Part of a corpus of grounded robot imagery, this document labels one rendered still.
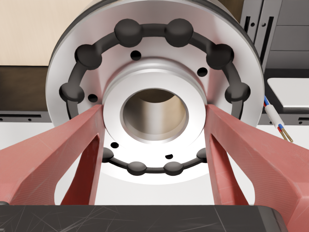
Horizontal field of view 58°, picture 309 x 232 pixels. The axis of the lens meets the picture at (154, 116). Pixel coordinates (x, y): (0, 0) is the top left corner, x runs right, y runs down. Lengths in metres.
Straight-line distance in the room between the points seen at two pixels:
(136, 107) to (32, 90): 0.20
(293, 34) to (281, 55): 0.03
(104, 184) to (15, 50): 0.42
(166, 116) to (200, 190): 0.57
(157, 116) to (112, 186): 0.56
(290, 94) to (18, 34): 0.32
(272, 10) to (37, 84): 0.25
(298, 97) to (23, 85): 0.30
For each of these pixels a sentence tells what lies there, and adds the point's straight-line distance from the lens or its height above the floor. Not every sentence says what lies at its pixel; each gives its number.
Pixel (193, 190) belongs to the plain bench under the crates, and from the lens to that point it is 0.72.
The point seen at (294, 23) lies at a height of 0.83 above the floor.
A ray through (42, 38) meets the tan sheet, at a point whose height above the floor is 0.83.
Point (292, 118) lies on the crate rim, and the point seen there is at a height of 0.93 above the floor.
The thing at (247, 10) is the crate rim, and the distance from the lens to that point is 0.24.
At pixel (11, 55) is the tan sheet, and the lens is 0.40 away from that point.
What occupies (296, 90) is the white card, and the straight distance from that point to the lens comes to 0.34.
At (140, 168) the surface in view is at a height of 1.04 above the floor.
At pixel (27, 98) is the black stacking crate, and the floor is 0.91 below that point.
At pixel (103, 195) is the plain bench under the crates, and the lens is 0.74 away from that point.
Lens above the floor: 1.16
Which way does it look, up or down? 55 degrees down
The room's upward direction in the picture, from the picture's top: 179 degrees counter-clockwise
